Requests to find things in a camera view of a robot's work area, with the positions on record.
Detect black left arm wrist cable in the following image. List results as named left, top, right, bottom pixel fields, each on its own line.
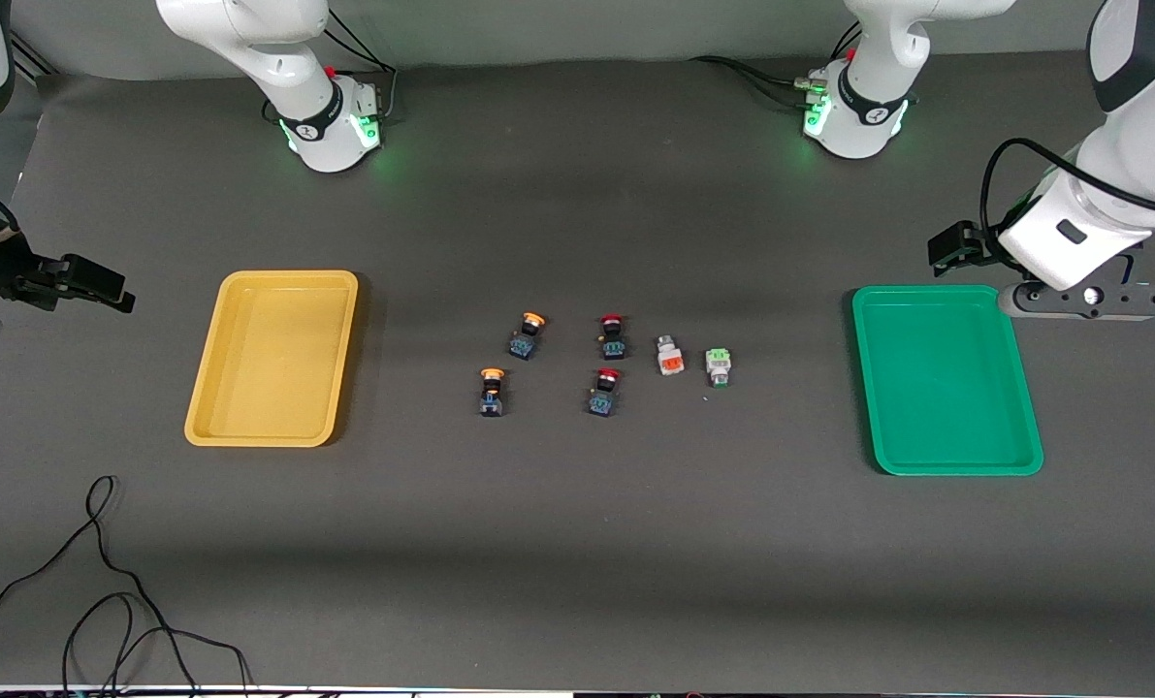
left=981, top=139, right=1155, bottom=255

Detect thin black loose cable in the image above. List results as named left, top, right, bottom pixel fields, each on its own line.
left=0, top=475, right=253, bottom=698

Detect yellow plastic tray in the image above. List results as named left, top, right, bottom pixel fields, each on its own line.
left=184, top=270, right=360, bottom=448

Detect black left arm base cables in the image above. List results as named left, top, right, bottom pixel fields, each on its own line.
left=693, top=24, right=864, bottom=108

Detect black arm base cables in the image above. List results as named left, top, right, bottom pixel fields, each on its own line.
left=323, top=8, right=399, bottom=122
left=693, top=24, right=864, bottom=108

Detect green plastic tray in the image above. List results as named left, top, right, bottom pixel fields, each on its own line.
left=851, top=284, right=1044, bottom=477

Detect grey metal frame rail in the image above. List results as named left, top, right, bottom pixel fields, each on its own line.
left=10, top=29, right=54, bottom=79

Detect dark grey table mat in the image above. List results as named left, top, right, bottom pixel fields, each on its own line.
left=0, top=39, right=1155, bottom=694

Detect black right arm base cables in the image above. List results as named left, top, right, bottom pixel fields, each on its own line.
left=323, top=8, right=399, bottom=122

